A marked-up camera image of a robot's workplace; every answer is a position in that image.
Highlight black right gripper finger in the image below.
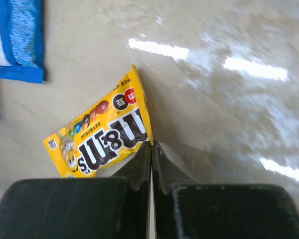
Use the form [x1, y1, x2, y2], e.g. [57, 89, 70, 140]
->
[151, 142, 299, 239]

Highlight blue small snack packet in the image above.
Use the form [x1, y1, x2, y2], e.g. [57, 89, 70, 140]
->
[0, 0, 44, 84]

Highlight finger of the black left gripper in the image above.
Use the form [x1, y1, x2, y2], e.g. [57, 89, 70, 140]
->
[0, 142, 151, 239]

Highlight small yellow M&M's bag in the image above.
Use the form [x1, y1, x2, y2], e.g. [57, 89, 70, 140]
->
[43, 65, 153, 178]

